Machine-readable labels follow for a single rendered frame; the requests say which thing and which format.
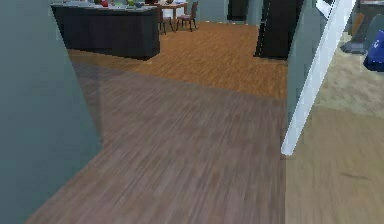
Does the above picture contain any dark wooden chair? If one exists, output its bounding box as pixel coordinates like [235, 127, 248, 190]
[175, 0, 199, 33]
[157, 8, 174, 36]

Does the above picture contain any blue trash can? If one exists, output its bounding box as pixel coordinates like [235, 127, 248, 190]
[363, 29, 384, 72]

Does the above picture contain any brown wooden dining table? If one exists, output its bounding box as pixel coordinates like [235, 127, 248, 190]
[145, 1, 189, 32]

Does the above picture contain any dark kitchen counter cabinet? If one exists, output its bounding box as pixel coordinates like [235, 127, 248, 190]
[50, 1, 161, 61]

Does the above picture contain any white room door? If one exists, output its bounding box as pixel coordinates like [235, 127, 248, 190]
[280, 0, 357, 157]

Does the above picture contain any grey armchair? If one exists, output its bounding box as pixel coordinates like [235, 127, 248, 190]
[340, 12, 384, 55]

